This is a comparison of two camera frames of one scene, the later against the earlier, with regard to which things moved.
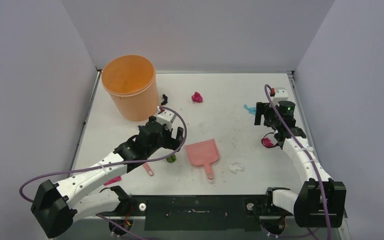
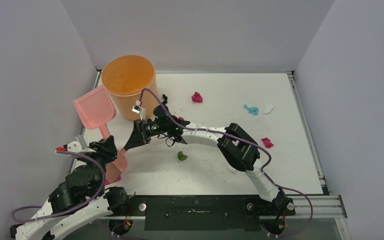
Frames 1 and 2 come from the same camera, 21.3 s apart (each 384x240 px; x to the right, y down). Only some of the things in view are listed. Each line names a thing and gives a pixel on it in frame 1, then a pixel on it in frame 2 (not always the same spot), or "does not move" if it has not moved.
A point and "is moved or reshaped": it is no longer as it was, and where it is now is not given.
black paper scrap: [165, 100] does not move
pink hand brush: [147, 168] is moved or reshaped
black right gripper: [262, 113] → [142, 131]
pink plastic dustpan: [203, 153] → [96, 110]
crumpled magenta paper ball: [197, 97] does not move
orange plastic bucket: [131, 81] does not move
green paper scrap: [171, 159] → [181, 156]
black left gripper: [172, 143] → [106, 147]
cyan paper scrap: [251, 110] does not move
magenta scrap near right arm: [267, 142] does not move
